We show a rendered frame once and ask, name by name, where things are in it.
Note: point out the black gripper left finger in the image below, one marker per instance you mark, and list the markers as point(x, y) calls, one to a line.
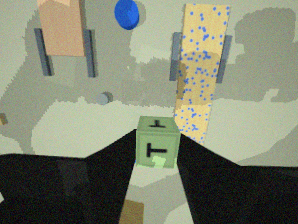
point(99, 182)

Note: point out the grey cylinder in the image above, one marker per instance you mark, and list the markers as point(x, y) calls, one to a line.
point(102, 99)

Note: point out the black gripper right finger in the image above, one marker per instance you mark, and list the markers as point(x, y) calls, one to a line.
point(218, 191)

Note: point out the tan flat strip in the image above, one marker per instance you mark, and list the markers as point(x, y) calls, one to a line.
point(62, 25)

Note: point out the green cube with black t marks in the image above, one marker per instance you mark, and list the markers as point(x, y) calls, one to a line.
point(157, 142)

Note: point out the yellow strip with blue speckles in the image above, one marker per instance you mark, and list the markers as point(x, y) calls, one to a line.
point(204, 27)

